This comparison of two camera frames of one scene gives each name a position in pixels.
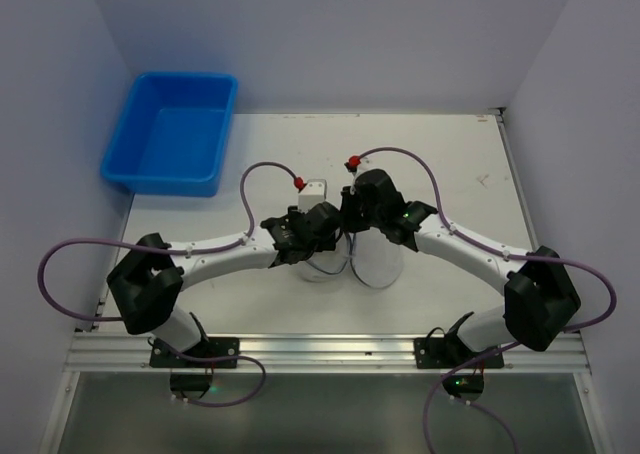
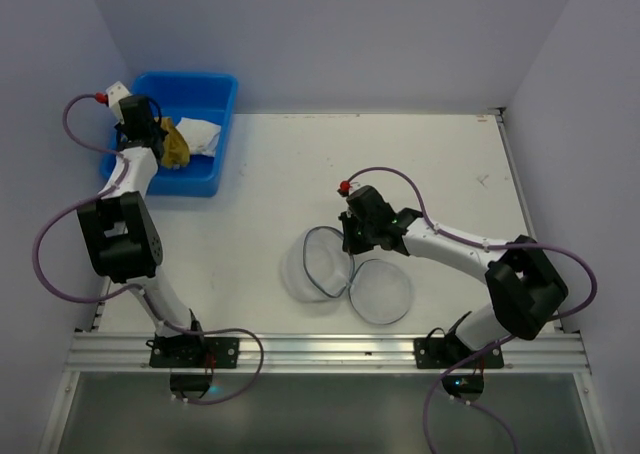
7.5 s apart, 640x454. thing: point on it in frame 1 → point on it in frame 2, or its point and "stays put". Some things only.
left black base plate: (162, 358) stays put
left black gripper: (326, 219) → (154, 137)
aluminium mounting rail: (129, 353) stays put
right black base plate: (449, 352) stays put
